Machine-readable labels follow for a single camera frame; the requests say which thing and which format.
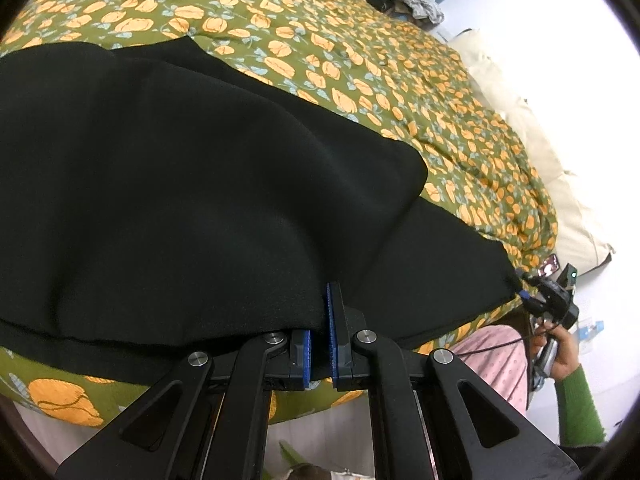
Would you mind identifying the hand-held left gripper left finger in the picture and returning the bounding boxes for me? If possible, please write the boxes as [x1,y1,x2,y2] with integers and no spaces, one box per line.
[54,329,313,480]

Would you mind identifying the person's right hand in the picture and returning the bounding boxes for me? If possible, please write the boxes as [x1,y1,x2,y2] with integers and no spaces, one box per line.
[529,321,582,382]

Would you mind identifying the black pants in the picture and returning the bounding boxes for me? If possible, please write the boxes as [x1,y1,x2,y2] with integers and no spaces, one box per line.
[0,35,524,377]

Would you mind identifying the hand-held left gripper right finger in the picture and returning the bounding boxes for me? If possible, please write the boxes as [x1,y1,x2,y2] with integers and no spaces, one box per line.
[326,281,582,480]

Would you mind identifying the person's pink dotted pajama trousers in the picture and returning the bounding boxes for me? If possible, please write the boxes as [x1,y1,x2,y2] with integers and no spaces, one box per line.
[415,324,532,415]

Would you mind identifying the clear plastic bottle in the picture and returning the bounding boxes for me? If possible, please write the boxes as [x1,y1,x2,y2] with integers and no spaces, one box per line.
[580,317,607,342]

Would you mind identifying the cream padded headboard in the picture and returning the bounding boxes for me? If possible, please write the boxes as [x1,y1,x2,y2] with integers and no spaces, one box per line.
[452,27,617,279]

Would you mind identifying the black cable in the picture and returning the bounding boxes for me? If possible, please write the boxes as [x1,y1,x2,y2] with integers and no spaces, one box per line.
[452,320,538,361]

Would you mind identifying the person's green sleeved right forearm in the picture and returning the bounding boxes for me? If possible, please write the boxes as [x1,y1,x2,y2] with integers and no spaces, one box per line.
[554,362,607,447]

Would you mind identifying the green floral blanket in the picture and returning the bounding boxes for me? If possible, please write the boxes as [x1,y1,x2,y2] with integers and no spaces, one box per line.
[0,0,559,428]

